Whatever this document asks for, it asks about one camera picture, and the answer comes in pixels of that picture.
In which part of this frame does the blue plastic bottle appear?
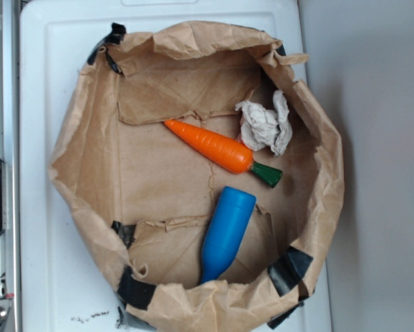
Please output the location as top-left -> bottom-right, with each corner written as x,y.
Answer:
201,187 -> 256,284

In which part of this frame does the orange toy carrot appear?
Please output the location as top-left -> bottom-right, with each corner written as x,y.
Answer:
163,120 -> 283,188

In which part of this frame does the crumpled white paper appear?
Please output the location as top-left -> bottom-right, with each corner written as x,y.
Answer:
235,90 -> 293,156

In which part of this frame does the brown paper bag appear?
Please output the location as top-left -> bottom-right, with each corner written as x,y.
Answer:
48,21 -> 345,331

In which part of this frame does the aluminium frame rail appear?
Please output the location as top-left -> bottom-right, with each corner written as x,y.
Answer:
0,1 -> 22,331

